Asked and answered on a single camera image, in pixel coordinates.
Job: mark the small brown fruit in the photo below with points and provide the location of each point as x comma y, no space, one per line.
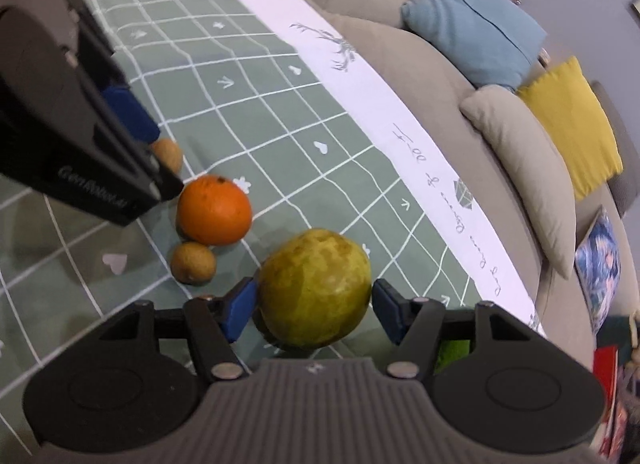
192,264
171,154

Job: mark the large yellow-green pomelo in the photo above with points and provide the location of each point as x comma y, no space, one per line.
315,289

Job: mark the blue printed cushion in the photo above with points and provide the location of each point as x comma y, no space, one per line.
597,269

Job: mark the orange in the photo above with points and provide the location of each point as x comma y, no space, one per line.
215,211

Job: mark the beige sofa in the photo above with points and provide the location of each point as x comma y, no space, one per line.
450,108

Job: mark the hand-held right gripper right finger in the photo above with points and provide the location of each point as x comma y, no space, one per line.
390,312

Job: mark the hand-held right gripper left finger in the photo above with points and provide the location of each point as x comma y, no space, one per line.
240,312

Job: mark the green checked tablecloth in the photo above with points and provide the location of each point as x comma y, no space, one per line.
275,118

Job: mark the red box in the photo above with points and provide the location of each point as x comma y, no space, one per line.
603,394

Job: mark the yellow cushion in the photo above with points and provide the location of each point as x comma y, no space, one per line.
570,123

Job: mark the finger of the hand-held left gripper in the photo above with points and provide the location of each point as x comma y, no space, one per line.
131,112

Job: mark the beige cushion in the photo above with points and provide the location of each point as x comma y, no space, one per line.
525,163

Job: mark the light blue cushion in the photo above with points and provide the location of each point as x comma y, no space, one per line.
470,26

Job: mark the green colander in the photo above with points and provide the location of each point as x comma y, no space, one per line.
452,356

